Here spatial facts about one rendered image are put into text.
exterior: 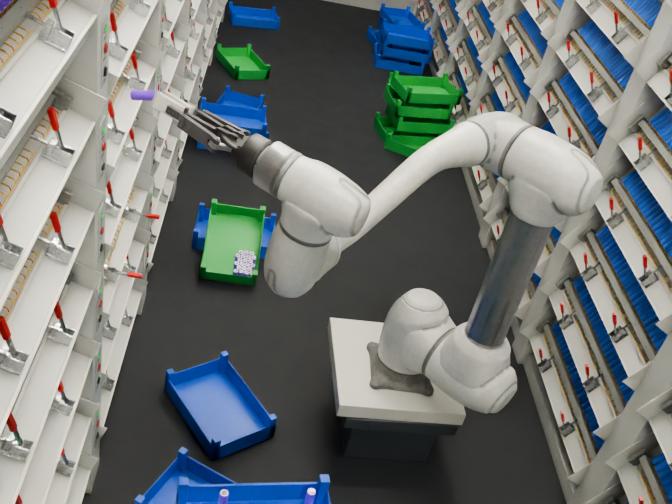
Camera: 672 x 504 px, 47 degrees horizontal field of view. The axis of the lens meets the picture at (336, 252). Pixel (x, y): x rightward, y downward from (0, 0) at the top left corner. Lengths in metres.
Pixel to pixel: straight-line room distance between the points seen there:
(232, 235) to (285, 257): 1.50
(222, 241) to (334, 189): 1.58
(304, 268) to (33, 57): 0.58
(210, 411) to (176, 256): 0.75
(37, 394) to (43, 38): 0.60
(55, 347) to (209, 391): 0.94
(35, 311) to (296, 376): 1.31
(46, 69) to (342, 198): 0.51
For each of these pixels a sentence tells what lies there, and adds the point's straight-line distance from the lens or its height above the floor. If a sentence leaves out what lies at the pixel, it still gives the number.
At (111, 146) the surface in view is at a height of 0.88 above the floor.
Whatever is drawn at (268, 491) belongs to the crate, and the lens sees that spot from 1.64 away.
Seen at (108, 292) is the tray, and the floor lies 0.49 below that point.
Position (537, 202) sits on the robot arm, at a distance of 1.69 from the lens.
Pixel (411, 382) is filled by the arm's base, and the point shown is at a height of 0.27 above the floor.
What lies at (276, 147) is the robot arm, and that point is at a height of 1.09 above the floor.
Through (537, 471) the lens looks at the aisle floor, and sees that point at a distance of 2.48.
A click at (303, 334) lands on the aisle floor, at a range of 2.62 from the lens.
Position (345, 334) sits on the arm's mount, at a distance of 2.29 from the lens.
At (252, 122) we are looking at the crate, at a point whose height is 0.08.
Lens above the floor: 1.73
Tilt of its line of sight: 35 degrees down
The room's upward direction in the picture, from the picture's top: 13 degrees clockwise
